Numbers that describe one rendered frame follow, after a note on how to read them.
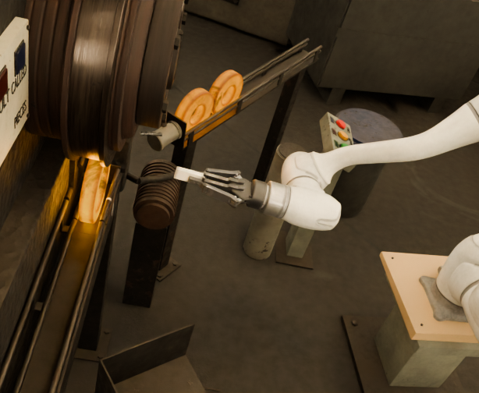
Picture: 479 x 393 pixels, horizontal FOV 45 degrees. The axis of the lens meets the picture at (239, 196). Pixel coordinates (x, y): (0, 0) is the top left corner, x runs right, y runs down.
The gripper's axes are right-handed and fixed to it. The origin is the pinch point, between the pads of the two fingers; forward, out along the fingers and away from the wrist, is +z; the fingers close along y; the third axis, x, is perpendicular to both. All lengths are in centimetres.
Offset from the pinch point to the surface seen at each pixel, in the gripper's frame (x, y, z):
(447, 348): -32, -9, -92
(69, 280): -11.4, -32.0, 20.7
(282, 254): -69, 52, -54
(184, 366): -13.2, -46.1, -7.2
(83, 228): -10.3, -16.8, 21.3
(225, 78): 5.2, 45.1, -6.1
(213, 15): -67, 256, -10
